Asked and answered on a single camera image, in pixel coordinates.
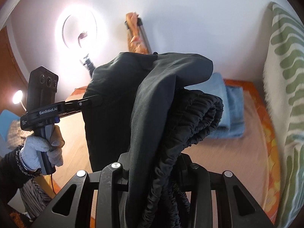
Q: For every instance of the dark green pants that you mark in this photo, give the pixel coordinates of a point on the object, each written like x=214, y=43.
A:
x=147, y=110

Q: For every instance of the left forearm dark sleeve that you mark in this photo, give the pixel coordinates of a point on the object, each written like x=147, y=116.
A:
x=13, y=175

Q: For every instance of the left hand in white glove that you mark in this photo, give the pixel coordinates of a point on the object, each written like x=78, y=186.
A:
x=52, y=148

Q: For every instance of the small round lamp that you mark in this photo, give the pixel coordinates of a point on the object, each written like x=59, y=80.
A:
x=17, y=99

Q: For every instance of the striped grey garment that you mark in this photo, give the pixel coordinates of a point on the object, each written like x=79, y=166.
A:
x=35, y=199

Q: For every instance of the orange knotted scarf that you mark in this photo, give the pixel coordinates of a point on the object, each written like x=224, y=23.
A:
x=131, y=19

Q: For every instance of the folded blue jeans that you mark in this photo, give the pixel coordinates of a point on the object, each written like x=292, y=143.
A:
x=232, y=124

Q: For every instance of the beige blanket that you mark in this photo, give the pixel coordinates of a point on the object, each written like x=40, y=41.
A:
x=190, y=181

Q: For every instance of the green patterned white pillow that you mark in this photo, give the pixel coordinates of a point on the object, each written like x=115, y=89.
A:
x=283, y=87

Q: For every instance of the small black camera tripod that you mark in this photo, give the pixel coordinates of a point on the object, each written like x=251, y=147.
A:
x=87, y=63

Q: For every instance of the ring light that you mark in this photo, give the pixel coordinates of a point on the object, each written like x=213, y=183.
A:
x=84, y=31

